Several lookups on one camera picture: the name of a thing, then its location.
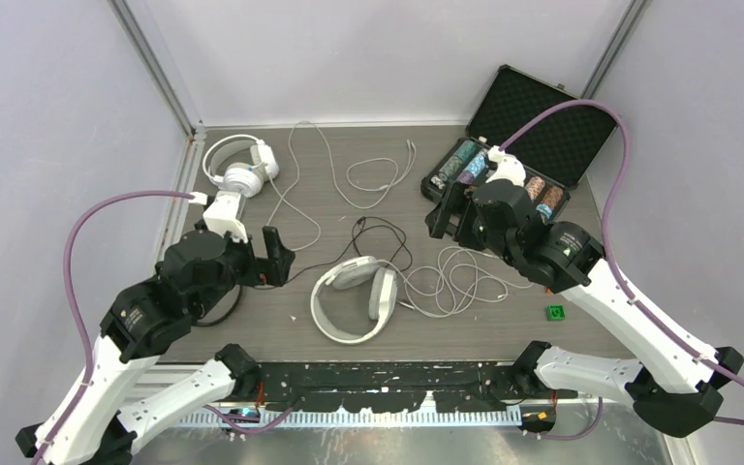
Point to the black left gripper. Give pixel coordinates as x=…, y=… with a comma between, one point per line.
x=275, y=267

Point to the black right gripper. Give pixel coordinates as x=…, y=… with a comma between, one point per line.
x=454, y=198

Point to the large white grey headphones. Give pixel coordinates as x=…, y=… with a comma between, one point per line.
x=357, y=286

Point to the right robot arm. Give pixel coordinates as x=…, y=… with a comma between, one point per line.
x=665, y=382

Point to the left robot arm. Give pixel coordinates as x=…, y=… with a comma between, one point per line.
x=93, y=425

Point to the small white headphones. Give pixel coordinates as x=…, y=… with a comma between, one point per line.
x=241, y=164

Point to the black headphones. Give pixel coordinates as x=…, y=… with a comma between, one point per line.
x=223, y=310

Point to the black poker chip case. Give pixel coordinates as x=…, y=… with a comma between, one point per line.
x=558, y=150

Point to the green lego brick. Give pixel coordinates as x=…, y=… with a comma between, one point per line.
x=555, y=313

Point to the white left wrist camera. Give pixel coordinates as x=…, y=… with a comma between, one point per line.
x=224, y=214

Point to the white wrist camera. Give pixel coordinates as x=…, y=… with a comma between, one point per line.
x=508, y=167
x=224, y=214

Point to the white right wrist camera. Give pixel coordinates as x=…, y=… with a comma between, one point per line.
x=508, y=167

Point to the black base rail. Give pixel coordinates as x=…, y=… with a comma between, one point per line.
x=385, y=387

